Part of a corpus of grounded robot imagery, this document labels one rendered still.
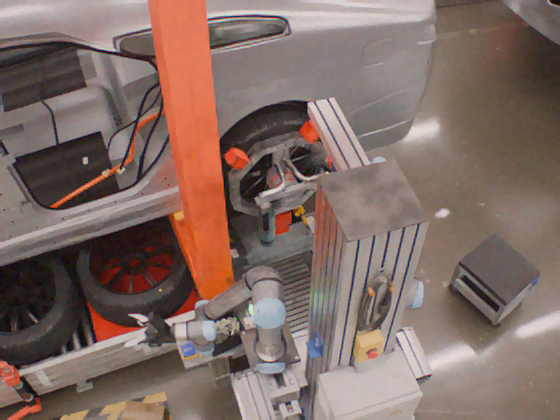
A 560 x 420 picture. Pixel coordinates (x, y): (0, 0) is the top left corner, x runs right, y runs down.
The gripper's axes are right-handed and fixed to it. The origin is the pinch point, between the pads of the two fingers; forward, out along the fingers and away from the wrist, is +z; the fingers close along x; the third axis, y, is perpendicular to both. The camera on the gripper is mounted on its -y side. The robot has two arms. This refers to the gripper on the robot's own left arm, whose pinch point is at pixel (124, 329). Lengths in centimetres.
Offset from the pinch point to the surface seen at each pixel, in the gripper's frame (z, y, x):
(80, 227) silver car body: 38, 25, 85
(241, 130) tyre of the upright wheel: -47, -6, 117
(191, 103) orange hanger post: -32, -74, 41
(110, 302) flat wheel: 28, 64, 67
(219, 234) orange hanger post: -36, 3, 53
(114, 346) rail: 27, 80, 49
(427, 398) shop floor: -144, 121, 32
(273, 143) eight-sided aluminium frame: -62, -1, 113
